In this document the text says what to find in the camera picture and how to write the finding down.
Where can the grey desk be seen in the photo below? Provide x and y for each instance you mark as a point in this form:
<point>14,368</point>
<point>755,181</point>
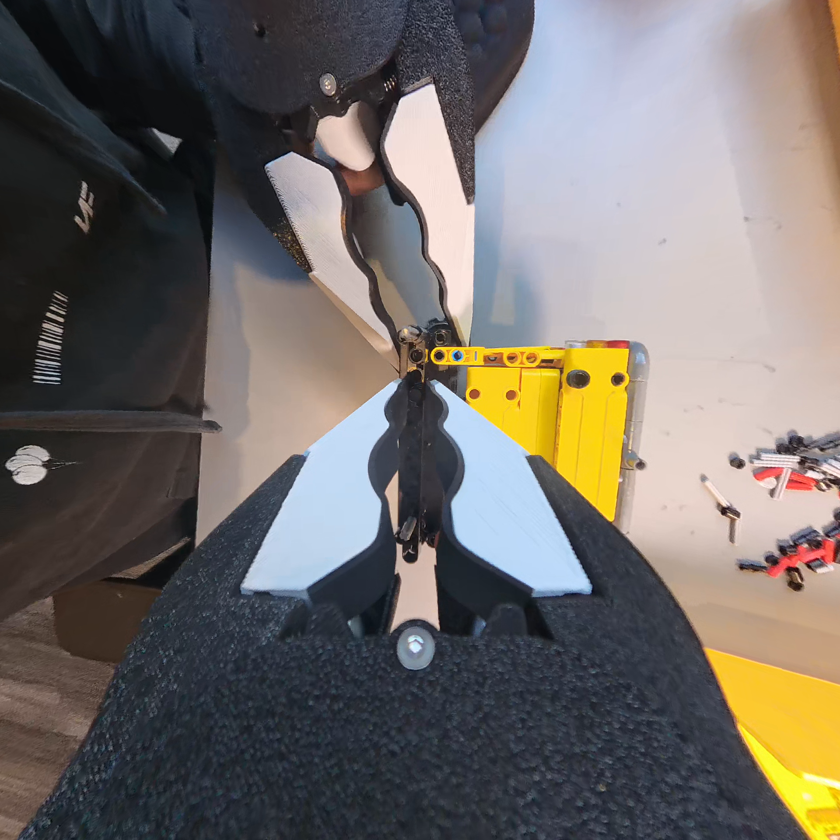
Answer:
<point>656,197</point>

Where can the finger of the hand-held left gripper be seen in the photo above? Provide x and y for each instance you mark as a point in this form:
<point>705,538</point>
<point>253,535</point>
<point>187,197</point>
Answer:
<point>315,217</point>
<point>440,184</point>

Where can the person's left hand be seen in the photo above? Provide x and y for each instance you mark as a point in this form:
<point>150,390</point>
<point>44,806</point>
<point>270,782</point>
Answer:
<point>364,175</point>

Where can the pile of small brick parts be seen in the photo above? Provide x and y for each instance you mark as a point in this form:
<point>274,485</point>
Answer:
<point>801,558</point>

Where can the grey axle pin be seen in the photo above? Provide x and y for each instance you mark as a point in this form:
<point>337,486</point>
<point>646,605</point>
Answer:
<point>722,505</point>

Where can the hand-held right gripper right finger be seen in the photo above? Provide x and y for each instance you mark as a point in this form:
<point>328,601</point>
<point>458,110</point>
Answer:
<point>512,512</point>

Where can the black yellow toy brick vehicle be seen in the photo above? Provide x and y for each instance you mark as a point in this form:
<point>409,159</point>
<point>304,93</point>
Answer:
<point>578,420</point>

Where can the yellow plastic box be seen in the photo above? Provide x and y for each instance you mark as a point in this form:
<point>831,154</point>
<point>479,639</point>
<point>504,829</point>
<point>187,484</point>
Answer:
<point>788,722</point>

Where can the person's left forearm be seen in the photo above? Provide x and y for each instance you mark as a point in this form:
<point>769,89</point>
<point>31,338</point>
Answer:
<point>131,53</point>

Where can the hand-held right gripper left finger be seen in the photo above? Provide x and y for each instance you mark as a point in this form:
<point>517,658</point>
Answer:
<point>328,519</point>

